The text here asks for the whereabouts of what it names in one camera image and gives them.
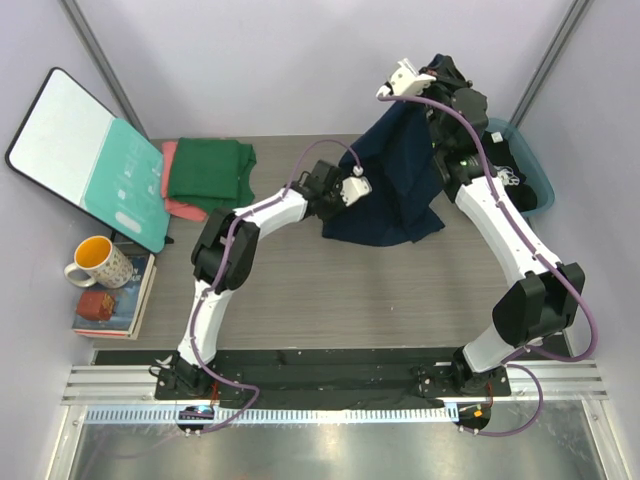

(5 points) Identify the right aluminium frame post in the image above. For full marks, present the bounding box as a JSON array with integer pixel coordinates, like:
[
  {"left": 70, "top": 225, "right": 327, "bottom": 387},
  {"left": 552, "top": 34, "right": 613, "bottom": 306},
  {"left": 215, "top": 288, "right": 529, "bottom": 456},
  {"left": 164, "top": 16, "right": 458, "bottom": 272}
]
[{"left": 510, "top": 0, "right": 593, "bottom": 128}]

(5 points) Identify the navy blue t shirt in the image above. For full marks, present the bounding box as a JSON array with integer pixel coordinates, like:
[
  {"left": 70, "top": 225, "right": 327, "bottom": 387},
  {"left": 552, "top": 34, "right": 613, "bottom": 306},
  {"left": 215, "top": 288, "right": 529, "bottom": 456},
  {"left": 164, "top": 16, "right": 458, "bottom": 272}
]
[{"left": 320, "top": 53, "right": 446, "bottom": 247}]

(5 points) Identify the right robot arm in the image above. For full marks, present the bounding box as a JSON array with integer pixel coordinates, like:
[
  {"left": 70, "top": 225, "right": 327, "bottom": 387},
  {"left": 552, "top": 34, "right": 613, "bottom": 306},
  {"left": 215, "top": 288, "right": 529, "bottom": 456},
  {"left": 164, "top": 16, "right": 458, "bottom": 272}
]
[{"left": 419, "top": 54, "right": 585, "bottom": 395}]

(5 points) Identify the left aluminium frame post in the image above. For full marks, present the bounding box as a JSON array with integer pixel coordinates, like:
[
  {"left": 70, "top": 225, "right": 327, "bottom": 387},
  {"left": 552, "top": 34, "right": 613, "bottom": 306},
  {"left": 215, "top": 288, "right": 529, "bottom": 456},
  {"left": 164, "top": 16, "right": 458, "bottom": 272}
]
[{"left": 58, "top": 0, "right": 148, "bottom": 139}]

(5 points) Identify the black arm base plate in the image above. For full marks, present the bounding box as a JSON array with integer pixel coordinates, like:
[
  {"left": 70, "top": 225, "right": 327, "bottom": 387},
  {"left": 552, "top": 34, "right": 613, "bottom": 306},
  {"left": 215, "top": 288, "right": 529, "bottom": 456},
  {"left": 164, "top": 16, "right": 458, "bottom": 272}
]
[{"left": 92, "top": 347, "right": 574, "bottom": 401}]

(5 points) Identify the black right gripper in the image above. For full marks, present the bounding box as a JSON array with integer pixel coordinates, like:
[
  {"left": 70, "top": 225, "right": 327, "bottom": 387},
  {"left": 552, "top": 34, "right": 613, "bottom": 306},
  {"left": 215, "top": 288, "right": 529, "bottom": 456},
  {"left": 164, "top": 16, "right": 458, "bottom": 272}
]
[{"left": 406, "top": 55, "right": 474, "bottom": 156}]

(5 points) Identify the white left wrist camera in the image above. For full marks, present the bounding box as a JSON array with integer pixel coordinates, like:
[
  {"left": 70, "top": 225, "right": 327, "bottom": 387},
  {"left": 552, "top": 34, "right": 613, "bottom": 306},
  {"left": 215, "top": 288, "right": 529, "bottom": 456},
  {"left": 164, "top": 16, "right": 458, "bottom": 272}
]
[{"left": 340, "top": 165, "right": 372, "bottom": 207}]

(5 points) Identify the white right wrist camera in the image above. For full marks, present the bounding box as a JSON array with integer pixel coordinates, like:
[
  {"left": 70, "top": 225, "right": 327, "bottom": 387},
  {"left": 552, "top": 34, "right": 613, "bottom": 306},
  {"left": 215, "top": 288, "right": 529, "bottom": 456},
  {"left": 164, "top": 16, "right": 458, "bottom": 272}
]
[{"left": 376, "top": 58, "right": 436, "bottom": 98}]

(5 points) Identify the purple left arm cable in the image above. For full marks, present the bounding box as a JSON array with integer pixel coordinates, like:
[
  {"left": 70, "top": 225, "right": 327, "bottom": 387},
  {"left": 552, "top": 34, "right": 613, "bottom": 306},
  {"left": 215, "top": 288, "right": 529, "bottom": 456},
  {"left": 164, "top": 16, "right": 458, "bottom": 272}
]
[{"left": 177, "top": 139, "right": 364, "bottom": 436}]

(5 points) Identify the folded pink t shirt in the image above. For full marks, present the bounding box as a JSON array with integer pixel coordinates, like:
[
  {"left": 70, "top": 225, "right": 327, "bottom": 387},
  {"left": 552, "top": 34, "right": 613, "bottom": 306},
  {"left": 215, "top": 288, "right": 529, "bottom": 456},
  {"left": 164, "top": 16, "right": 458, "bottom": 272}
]
[{"left": 161, "top": 141, "right": 207, "bottom": 222}]

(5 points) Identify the folded green t shirt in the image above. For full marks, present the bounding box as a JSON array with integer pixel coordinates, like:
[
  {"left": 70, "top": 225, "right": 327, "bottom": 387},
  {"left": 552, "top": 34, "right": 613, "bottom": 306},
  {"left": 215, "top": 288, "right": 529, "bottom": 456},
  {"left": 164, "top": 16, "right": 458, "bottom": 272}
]
[{"left": 168, "top": 138, "right": 257, "bottom": 214}]

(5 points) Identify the stack of books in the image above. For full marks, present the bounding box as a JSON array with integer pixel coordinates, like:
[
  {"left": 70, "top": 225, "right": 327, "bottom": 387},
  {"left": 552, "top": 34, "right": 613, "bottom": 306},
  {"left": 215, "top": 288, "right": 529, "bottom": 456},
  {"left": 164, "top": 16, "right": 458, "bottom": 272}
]
[{"left": 72, "top": 254, "right": 157, "bottom": 340}]

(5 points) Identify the yellow inside floral mug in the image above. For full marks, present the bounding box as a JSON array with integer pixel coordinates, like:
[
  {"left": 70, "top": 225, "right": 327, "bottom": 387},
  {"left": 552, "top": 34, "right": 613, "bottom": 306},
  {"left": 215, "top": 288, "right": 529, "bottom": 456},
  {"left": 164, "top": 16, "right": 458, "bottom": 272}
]
[{"left": 63, "top": 236, "right": 133, "bottom": 289}]

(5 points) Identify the red small box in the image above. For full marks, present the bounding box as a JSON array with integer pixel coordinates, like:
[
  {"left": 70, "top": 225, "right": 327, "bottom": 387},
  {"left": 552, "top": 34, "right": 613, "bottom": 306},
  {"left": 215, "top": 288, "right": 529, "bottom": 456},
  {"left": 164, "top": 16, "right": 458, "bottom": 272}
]
[{"left": 76, "top": 291, "right": 116, "bottom": 321}]

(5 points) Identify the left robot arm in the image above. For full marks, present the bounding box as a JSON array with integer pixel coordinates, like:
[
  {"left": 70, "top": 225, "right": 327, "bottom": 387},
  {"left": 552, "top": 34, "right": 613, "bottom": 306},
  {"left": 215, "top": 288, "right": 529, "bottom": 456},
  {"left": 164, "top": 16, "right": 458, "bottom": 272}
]
[{"left": 149, "top": 160, "right": 347, "bottom": 401}]

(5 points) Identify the black printed t shirt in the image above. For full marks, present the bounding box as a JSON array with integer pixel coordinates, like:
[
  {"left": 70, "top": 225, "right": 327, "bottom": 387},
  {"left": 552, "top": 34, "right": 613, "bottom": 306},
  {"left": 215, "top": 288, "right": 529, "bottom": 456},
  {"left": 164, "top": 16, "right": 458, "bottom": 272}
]
[{"left": 482, "top": 132, "right": 537, "bottom": 212}]

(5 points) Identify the aluminium front rail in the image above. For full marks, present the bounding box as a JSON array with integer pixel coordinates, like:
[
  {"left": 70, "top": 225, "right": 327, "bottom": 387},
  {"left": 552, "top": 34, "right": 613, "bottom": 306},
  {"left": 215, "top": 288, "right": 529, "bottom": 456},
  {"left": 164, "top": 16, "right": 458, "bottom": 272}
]
[{"left": 62, "top": 360, "right": 608, "bottom": 425}]

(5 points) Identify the aluminium frame post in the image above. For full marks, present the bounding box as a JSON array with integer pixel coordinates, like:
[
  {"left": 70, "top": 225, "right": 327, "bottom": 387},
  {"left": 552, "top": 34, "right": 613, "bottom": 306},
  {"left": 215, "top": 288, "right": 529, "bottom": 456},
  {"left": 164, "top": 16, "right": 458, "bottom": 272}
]
[
  {"left": 510, "top": 0, "right": 593, "bottom": 128},
  {"left": 58, "top": 0, "right": 148, "bottom": 139}
]

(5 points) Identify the white and teal board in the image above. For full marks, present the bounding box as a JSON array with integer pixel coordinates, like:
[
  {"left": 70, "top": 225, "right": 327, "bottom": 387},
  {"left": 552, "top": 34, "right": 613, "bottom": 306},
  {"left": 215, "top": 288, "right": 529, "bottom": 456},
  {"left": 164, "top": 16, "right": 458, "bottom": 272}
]
[{"left": 5, "top": 67, "right": 170, "bottom": 253}]

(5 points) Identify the teal plastic bin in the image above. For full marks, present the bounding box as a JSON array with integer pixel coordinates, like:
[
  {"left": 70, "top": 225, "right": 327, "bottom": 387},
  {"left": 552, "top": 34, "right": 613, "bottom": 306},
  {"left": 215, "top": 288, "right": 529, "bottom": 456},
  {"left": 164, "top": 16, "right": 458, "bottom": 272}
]
[{"left": 485, "top": 118, "right": 555, "bottom": 218}]

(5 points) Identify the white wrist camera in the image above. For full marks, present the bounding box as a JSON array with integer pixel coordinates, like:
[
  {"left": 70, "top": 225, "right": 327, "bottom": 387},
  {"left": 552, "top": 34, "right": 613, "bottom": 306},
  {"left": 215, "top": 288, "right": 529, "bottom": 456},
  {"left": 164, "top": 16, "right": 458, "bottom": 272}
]
[
  {"left": 340, "top": 165, "right": 372, "bottom": 207},
  {"left": 376, "top": 58, "right": 436, "bottom": 98}
]

